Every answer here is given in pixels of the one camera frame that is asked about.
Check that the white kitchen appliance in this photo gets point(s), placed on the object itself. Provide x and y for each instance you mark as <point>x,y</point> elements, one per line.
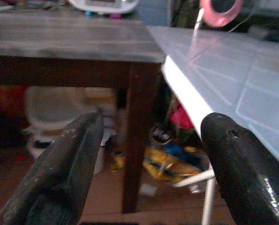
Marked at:
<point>106,6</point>

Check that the white stick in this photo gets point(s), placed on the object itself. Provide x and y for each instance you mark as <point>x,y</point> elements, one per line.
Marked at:
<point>197,25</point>

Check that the white tiled table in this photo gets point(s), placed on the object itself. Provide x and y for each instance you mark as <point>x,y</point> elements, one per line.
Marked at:
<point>235,77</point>

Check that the pink tape roll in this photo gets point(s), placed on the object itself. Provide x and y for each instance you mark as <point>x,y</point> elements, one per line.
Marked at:
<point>218,18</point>

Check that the dark wooden table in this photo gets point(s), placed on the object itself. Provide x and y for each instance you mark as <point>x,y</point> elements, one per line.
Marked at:
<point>71,39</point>

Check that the white plastic bucket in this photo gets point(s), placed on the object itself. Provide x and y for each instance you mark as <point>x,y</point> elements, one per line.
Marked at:
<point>53,107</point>

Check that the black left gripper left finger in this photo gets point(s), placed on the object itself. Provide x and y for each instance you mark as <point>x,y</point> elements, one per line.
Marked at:
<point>60,168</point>

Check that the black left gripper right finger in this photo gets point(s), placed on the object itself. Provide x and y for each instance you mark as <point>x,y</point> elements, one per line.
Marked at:
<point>242,173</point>

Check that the yellow and blue bag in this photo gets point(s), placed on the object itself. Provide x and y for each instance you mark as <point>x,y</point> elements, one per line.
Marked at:
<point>172,161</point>

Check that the white metal frame bars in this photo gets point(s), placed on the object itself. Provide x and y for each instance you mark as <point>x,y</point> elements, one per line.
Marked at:
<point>208,194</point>

